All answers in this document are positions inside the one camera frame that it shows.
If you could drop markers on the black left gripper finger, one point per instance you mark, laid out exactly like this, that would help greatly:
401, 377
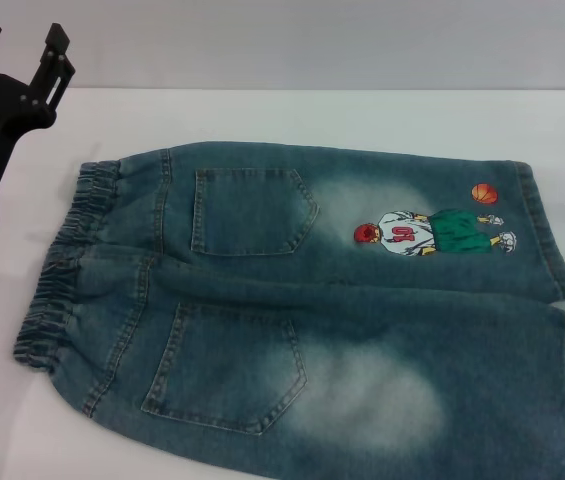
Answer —
49, 75

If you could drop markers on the blue denim shorts with print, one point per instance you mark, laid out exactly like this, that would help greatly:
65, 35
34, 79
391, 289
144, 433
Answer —
282, 280

